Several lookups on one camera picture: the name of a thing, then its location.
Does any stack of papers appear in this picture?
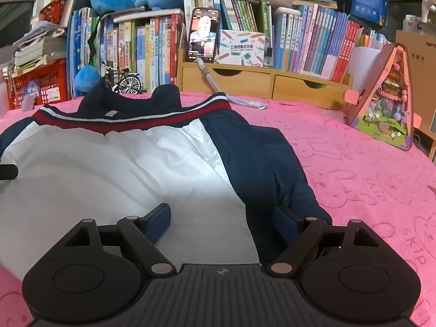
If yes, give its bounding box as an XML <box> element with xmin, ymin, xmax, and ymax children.
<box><xmin>10</xmin><ymin>22</ymin><xmax>66</xmax><ymax>77</ymax></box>

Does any smartphone on stand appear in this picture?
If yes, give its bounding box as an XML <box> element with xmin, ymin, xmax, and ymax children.
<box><xmin>186</xmin><ymin>7</ymin><xmax>220</xmax><ymax>63</ymax></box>

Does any wooden drawer organizer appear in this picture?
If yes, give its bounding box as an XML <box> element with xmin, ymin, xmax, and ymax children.
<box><xmin>177</xmin><ymin>49</ymin><xmax>353</xmax><ymax>112</ymax></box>

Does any blue plush ball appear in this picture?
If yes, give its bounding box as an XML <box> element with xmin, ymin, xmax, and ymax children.
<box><xmin>74</xmin><ymin>65</ymin><xmax>101</xmax><ymax>93</ymax></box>

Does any row of books right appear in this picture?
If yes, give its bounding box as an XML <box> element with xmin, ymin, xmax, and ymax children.
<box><xmin>183</xmin><ymin>0</ymin><xmax>388</xmax><ymax>82</ymax></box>

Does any pink triangular diorama house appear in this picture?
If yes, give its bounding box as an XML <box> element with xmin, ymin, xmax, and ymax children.
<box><xmin>344</xmin><ymin>42</ymin><xmax>421</xmax><ymax>151</ymax></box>

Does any cardboard box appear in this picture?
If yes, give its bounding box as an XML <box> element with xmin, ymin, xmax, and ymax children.
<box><xmin>395</xmin><ymin>29</ymin><xmax>436</xmax><ymax>161</ymax></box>

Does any red plastic basket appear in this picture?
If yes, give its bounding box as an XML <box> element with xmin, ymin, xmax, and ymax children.
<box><xmin>7</xmin><ymin>59</ymin><xmax>70</xmax><ymax>109</ymax></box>

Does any row of books left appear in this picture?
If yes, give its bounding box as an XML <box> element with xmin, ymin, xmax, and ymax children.
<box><xmin>66</xmin><ymin>7</ymin><xmax>186</xmax><ymax>98</ymax></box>

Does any pink bunny blanket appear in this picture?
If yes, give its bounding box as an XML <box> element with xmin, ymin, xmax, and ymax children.
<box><xmin>1</xmin><ymin>93</ymin><xmax>435</xmax><ymax>326</ymax></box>

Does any navy white red jacket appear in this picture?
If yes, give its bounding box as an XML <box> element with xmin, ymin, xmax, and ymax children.
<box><xmin>1</xmin><ymin>85</ymin><xmax>331</xmax><ymax>278</ymax></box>

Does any miniature bicycle model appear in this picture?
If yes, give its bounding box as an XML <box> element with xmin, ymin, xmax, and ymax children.
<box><xmin>102</xmin><ymin>63</ymin><xmax>142</xmax><ymax>95</ymax></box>

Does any row of books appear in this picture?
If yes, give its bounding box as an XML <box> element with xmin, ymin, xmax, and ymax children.
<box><xmin>183</xmin><ymin>0</ymin><xmax>388</xmax><ymax>82</ymax></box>
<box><xmin>66</xmin><ymin>7</ymin><xmax>186</xmax><ymax>98</ymax></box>

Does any white label printer box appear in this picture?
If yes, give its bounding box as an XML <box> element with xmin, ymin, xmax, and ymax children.
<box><xmin>218</xmin><ymin>30</ymin><xmax>265</xmax><ymax>67</ymax></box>

